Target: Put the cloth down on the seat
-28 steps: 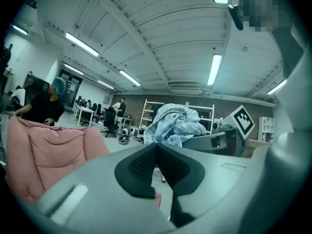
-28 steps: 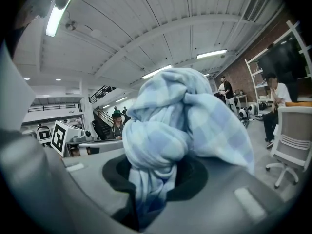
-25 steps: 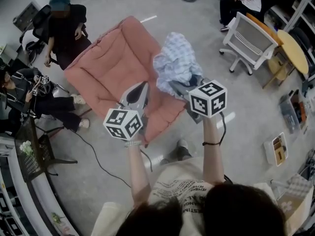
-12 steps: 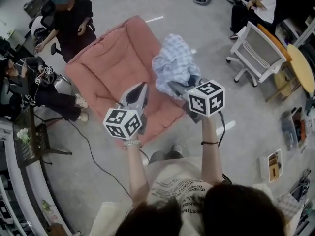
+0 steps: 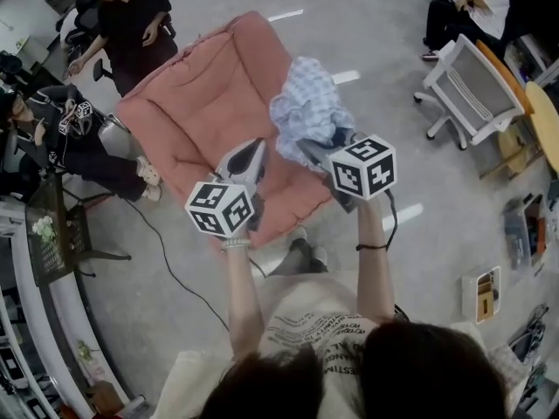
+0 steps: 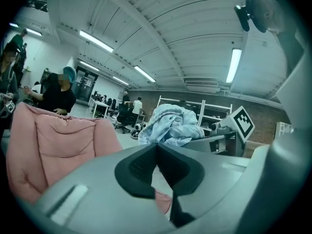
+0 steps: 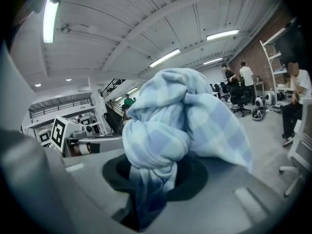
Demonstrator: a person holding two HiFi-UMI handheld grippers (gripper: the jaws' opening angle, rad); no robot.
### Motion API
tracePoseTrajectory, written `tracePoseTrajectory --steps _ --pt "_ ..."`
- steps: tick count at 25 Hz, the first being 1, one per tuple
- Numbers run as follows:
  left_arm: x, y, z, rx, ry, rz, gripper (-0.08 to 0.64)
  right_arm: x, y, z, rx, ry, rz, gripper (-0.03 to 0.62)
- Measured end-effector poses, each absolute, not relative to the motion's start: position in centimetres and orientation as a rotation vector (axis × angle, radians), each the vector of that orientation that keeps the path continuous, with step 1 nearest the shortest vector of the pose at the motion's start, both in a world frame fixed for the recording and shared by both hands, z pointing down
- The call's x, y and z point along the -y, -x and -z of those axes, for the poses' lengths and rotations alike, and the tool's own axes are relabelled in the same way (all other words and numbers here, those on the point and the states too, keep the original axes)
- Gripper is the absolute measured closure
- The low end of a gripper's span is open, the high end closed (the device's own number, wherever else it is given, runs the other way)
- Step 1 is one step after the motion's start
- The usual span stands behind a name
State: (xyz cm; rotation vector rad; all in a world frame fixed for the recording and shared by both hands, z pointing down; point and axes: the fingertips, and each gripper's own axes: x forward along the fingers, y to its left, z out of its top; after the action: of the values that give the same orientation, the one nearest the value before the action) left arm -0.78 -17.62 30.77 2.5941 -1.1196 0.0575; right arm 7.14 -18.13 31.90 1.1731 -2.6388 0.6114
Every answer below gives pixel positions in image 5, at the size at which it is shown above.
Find right hand-held gripper black cable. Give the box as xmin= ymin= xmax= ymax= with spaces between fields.
xmin=383 ymin=189 xmax=400 ymax=251

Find person's left forearm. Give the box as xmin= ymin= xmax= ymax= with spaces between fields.
xmin=220 ymin=237 xmax=266 ymax=361

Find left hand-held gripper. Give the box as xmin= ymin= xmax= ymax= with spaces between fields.
xmin=183 ymin=137 xmax=268 ymax=238

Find person's grey trousers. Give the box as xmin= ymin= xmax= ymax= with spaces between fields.
xmin=267 ymin=237 xmax=316 ymax=277

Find small green plant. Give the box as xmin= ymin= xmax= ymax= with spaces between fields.
xmin=75 ymin=339 xmax=100 ymax=364

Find white curved counter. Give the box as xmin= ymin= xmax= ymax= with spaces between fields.
xmin=0 ymin=203 xmax=133 ymax=419

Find white bead bracelet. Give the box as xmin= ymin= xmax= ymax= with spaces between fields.
xmin=219 ymin=237 xmax=252 ymax=253

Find person's cream printed shirt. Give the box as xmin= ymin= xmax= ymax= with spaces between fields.
xmin=150 ymin=272 xmax=487 ymax=419

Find yellow round wooden table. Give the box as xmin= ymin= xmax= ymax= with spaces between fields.
xmin=479 ymin=80 xmax=559 ymax=181

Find white flower bunch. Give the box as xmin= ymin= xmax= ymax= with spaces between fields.
xmin=31 ymin=215 xmax=59 ymax=244

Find black metal side table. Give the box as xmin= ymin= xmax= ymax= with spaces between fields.
xmin=24 ymin=172 xmax=133 ymax=288

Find light blue plaid cloth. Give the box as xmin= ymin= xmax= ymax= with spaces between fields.
xmin=269 ymin=56 xmax=357 ymax=168

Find person's left grey shoe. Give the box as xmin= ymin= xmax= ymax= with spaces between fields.
xmin=290 ymin=227 xmax=309 ymax=252

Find black floor cable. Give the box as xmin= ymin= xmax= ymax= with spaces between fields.
xmin=123 ymin=197 xmax=231 ymax=332

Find person's grey shoe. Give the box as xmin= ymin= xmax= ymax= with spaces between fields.
xmin=290 ymin=227 xmax=309 ymax=252
xmin=310 ymin=246 xmax=329 ymax=272

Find black office chair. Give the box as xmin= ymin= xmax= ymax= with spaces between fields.
xmin=56 ymin=0 xmax=178 ymax=83

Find clear plastic storage box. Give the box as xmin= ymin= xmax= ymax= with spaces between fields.
xmin=501 ymin=193 xmax=549 ymax=271

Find white mesh office chair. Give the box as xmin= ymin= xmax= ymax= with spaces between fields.
xmin=413 ymin=33 xmax=526 ymax=150

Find person's right grey shoe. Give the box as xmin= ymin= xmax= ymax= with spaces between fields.
xmin=310 ymin=246 xmax=329 ymax=272

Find person's right forearm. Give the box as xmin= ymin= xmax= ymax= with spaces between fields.
xmin=355 ymin=198 xmax=397 ymax=323

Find pink padded sofa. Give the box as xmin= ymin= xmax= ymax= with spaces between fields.
xmin=116 ymin=10 xmax=335 ymax=251

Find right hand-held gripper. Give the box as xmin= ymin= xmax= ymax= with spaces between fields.
xmin=296 ymin=132 xmax=397 ymax=216

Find white open box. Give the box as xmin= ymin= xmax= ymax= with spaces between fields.
xmin=461 ymin=265 xmax=503 ymax=325

